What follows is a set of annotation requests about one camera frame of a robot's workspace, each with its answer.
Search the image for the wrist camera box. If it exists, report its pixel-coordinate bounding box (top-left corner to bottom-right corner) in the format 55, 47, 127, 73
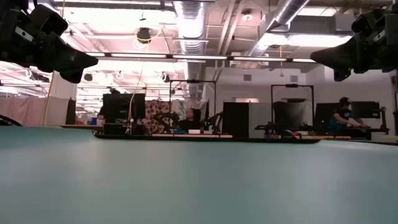
29, 4, 69, 35
351, 9, 386, 34

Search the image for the black computer monitor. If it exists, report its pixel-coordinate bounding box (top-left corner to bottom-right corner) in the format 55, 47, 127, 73
102, 93, 146, 124
351, 101, 381, 119

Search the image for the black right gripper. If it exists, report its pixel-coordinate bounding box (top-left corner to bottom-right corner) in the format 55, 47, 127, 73
310, 12, 398, 82

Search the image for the silver ceiling duct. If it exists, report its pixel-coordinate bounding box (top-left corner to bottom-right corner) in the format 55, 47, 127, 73
244, 0, 312, 60
173, 0, 210, 94

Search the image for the pink partition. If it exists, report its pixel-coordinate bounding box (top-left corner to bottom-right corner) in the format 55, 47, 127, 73
0, 96, 70, 127

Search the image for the floral cloth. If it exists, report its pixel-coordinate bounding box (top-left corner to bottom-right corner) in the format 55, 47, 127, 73
144, 100, 171, 135

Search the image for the black panel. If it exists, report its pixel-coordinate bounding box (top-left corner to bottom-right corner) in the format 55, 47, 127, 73
221, 101, 250, 139

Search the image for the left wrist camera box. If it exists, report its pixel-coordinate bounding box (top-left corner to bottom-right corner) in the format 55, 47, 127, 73
29, 4, 69, 35

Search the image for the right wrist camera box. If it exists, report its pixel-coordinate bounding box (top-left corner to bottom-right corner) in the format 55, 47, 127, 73
351, 9, 386, 34

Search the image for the green table mat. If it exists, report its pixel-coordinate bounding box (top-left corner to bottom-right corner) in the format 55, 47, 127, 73
0, 126, 398, 224

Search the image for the person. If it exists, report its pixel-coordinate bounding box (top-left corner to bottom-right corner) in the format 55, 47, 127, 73
178, 108, 202, 132
327, 96, 369, 133

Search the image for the black hanging dome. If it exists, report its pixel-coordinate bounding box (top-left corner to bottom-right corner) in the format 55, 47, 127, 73
136, 27, 152, 44

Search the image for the black metal table frame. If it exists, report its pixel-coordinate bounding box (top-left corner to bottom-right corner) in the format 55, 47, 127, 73
93, 133, 398, 146

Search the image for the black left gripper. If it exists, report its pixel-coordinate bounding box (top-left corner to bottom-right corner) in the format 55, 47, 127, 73
0, 9, 99, 84

